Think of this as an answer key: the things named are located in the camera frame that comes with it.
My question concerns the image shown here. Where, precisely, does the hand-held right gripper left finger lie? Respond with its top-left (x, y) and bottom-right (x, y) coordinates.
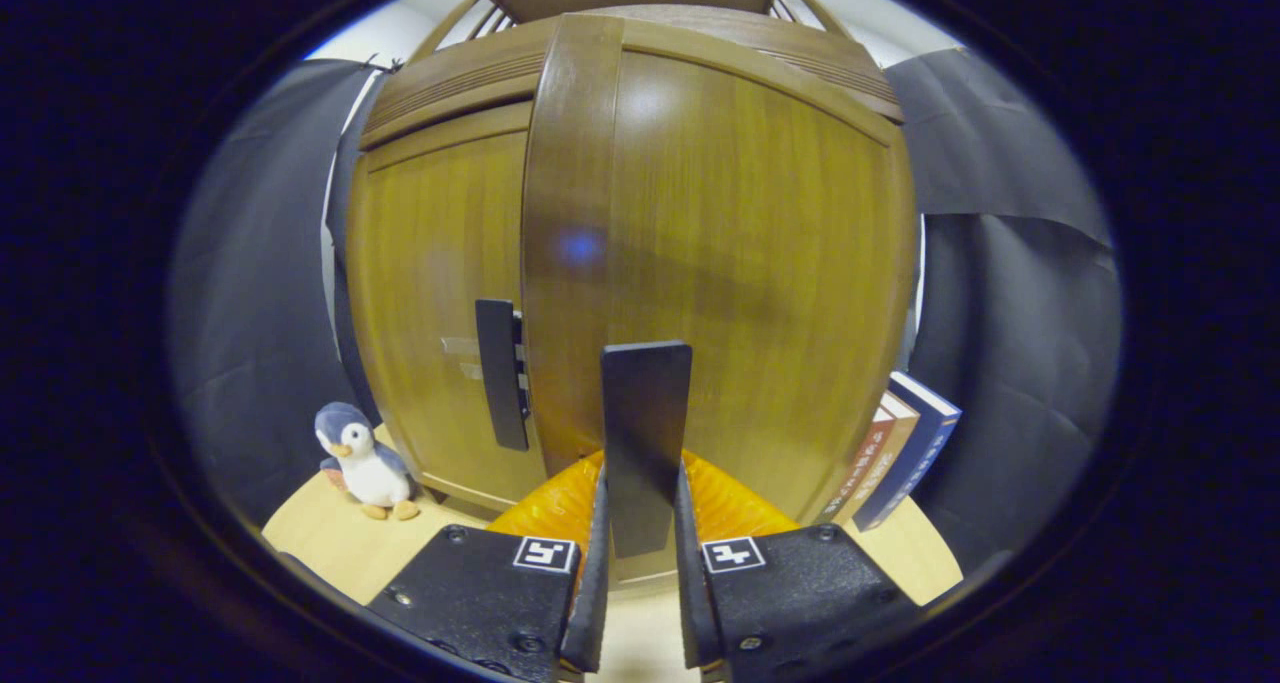
top-left (365, 450), bottom-right (611, 683)

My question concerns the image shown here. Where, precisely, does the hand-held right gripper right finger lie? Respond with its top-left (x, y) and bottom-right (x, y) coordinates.
top-left (672, 450), bottom-right (916, 683)

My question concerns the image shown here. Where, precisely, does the black door handle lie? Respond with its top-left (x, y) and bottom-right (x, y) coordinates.
top-left (600, 341), bottom-right (693, 559)
top-left (475, 299), bottom-right (531, 452)

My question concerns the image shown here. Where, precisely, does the wooden double-door shoe cabinet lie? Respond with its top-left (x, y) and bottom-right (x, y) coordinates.
top-left (350, 0), bottom-right (911, 524)

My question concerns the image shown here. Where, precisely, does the red-brown book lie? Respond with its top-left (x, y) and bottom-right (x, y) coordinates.
top-left (820, 408), bottom-right (896, 524)

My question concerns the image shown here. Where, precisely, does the plush penguin toy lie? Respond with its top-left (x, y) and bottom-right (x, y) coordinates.
top-left (314, 402), bottom-right (421, 521)

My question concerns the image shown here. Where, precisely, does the blue book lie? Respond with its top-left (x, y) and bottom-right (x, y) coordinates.
top-left (852, 371), bottom-right (963, 532)

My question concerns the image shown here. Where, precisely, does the black backdrop cloth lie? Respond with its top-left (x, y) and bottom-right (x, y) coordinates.
top-left (170, 48), bottom-right (1123, 574)

